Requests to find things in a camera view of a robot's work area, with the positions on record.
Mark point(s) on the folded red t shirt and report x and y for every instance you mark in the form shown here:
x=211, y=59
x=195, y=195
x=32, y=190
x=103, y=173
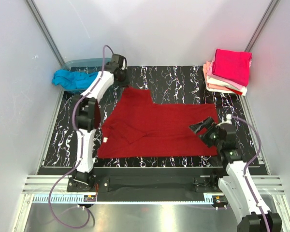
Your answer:
x=235, y=91

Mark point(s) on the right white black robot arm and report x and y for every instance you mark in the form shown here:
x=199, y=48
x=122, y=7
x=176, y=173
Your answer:
x=251, y=211

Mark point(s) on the blue t shirt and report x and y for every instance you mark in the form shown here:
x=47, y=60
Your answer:
x=73, y=81

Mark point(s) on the aluminium frame post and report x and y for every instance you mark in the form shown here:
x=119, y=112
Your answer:
x=262, y=23
x=45, y=31

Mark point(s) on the clear blue plastic bin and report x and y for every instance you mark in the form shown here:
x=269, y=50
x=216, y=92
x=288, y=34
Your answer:
x=87, y=62

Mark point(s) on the right aluminium frame post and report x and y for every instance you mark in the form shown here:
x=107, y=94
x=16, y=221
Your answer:
x=262, y=23

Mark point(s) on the folded light pink t shirt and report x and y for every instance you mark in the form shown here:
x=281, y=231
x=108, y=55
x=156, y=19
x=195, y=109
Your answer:
x=209, y=72

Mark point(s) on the left aluminium frame post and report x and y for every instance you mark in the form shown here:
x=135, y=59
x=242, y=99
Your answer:
x=45, y=31

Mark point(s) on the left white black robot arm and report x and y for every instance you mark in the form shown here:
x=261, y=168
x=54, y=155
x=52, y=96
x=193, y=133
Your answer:
x=86, y=118

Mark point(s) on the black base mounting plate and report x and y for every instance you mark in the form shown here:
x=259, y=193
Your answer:
x=150, y=184

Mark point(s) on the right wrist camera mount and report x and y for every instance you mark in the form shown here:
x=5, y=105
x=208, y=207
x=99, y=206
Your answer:
x=227, y=120

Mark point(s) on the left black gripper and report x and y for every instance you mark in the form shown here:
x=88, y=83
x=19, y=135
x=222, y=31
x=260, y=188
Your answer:
x=123, y=69

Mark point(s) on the aluminium front rail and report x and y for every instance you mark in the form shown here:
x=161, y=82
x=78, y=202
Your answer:
x=37, y=184

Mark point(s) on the dark red t shirt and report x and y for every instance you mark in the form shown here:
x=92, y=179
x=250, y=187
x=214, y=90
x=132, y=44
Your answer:
x=137, y=127

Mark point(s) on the folded magenta t shirt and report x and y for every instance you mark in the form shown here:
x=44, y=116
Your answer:
x=231, y=65

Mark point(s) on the folded white t shirt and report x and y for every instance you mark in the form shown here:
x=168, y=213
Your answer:
x=234, y=85

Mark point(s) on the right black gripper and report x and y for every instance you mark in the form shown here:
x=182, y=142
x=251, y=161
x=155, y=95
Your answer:
x=195, y=128

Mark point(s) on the folded salmon t shirt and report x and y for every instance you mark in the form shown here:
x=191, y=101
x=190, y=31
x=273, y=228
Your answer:
x=212, y=84

